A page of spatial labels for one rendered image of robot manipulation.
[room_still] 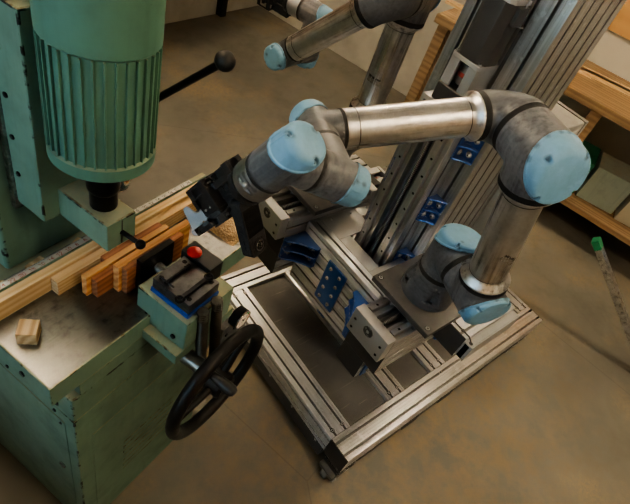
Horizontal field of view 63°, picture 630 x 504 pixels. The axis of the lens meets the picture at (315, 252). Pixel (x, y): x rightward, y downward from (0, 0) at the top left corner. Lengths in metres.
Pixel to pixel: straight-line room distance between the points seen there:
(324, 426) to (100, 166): 1.21
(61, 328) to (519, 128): 0.92
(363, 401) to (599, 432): 1.24
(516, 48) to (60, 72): 0.97
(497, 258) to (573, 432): 1.63
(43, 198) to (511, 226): 0.90
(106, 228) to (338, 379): 1.16
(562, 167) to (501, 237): 0.21
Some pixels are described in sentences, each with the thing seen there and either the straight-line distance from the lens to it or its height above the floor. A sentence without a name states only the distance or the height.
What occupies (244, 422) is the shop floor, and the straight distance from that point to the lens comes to 2.01.
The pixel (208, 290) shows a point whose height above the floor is 1.00.
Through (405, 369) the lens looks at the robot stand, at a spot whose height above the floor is 0.21.
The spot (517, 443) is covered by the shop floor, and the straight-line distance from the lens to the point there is 2.46.
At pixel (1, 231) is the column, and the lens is 1.24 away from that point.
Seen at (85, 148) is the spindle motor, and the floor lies 1.26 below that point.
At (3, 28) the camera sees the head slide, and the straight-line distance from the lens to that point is 0.94.
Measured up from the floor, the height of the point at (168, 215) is 0.94.
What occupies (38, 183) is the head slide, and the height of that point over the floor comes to 1.10.
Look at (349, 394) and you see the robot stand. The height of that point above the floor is 0.21.
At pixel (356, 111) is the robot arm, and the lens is 0.93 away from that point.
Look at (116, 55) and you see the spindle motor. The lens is 0.79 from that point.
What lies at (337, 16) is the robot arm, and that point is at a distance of 1.46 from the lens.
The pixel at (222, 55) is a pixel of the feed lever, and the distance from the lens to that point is 0.88.
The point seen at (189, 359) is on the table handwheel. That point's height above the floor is 0.82.
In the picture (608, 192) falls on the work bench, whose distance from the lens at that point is 3.65.
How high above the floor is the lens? 1.80
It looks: 44 degrees down
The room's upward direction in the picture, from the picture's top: 22 degrees clockwise
